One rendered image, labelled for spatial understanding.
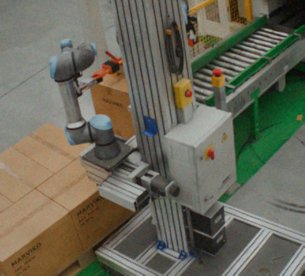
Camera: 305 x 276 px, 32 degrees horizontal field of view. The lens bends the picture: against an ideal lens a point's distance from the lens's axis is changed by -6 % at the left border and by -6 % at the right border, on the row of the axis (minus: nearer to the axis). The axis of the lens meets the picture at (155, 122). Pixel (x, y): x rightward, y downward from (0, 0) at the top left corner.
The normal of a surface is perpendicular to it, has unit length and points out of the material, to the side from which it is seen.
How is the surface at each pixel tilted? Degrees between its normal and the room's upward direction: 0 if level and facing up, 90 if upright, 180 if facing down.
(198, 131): 0
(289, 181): 0
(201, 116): 0
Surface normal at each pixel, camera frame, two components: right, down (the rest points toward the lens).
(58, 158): -0.15, -0.82
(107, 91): -0.62, 0.51
